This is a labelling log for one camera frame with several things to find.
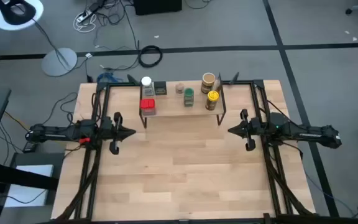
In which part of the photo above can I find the black power adapter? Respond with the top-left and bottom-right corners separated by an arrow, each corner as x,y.
22,141 -> 37,154

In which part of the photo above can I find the white coiled cable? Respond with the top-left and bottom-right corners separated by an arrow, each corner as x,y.
73,14 -> 98,34

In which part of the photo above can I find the brown-lid furikake jar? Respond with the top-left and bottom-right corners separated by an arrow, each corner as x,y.
201,72 -> 216,95

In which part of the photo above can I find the black box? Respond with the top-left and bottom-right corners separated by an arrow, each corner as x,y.
133,0 -> 183,16

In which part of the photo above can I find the white power strip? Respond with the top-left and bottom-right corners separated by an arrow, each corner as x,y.
76,9 -> 93,23

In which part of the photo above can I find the red-lid spice container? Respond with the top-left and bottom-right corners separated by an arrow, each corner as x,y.
140,98 -> 157,116

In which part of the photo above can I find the yellow-lid spice jar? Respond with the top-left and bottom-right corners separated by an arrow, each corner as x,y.
205,90 -> 220,111

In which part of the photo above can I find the blue cable bundle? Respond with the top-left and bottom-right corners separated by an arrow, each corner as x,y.
96,72 -> 116,83

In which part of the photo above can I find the black spice tin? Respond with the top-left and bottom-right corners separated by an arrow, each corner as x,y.
154,81 -> 167,96

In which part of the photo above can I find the black beam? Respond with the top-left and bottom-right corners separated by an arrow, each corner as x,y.
0,161 -> 59,191

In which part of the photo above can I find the thin blue cable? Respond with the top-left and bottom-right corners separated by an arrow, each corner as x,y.
303,170 -> 357,217

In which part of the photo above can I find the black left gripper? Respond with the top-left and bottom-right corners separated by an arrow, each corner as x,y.
99,111 -> 137,156

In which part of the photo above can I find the grey round floor stand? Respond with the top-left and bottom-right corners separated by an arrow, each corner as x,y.
31,17 -> 78,77

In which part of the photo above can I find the grey cabinet with white panel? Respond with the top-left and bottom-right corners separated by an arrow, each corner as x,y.
4,151 -> 65,208

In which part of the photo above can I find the black stand on white disc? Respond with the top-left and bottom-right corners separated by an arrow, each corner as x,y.
0,0 -> 45,31

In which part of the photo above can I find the yellow cable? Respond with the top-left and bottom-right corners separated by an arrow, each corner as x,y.
4,111 -> 30,131

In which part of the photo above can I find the white-lid spice jar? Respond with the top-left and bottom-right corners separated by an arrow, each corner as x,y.
140,76 -> 155,100

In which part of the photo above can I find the green-lid oregano jar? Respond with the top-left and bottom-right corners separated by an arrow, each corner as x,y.
183,88 -> 195,108

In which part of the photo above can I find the coiled black cable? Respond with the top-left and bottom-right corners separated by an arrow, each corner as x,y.
137,45 -> 163,68

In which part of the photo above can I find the black aluminium table frame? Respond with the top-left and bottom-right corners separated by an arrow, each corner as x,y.
54,73 -> 316,224

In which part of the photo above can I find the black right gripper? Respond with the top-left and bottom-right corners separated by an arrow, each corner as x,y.
227,108 -> 263,152

